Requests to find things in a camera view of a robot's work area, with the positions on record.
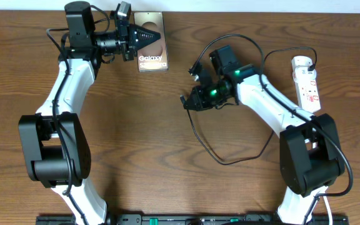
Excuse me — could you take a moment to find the white power strip socket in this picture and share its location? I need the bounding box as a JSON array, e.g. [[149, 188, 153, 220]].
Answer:
[[291, 56, 321, 113]]

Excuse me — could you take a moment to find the black USB charging cable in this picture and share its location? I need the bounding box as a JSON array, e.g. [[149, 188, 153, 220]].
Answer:
[[179, 46, 318, 166]]

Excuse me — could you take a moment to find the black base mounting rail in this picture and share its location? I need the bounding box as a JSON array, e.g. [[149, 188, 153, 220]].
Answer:
[[35, 212, 349, 225]]

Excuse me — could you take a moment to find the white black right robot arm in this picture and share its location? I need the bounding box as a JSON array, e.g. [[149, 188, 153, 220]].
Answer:
[[182, 46, 352, 224]]

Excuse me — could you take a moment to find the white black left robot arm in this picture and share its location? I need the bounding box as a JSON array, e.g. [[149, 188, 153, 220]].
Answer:
[[18, 1, 161, 224]]

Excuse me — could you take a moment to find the white power strip cord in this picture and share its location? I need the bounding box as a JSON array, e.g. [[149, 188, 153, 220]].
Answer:
[[322, 195, 334, 225]]

